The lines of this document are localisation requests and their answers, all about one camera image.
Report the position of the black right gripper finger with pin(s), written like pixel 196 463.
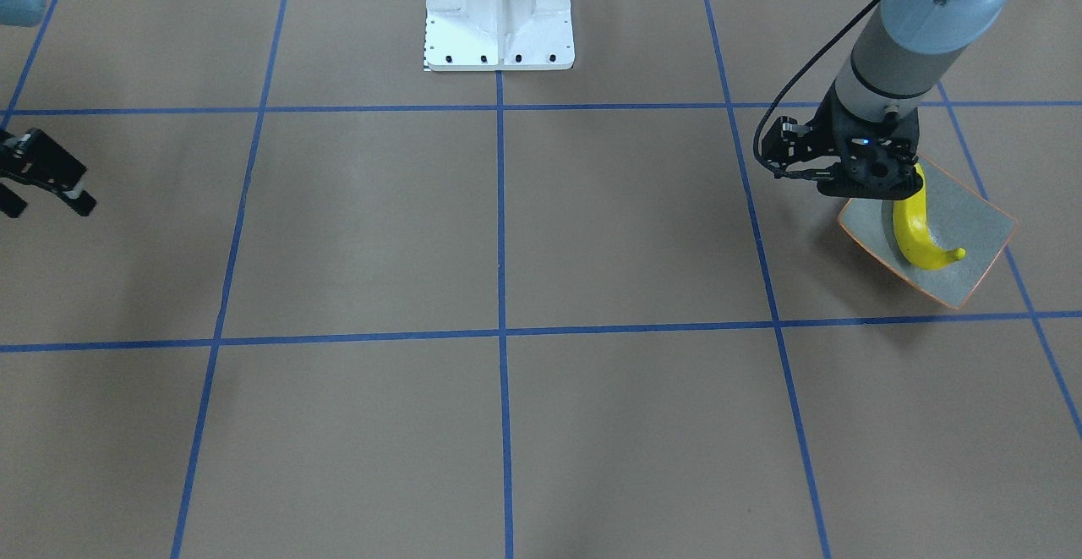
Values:
pixel 83 203
pixel 11 205

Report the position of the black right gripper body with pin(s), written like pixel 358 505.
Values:
pixel 35 163

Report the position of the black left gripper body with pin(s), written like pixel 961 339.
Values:
pixel 833 129

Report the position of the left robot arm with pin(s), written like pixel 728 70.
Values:
pixel 903 51

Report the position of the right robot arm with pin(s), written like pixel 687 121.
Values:
pixel 26 13

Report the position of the grey square plate orange rim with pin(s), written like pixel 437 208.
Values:
pixel 957 217

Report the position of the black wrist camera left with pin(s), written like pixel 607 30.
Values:
pixel 785 143

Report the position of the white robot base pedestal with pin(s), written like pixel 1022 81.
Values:
pixel 498 35

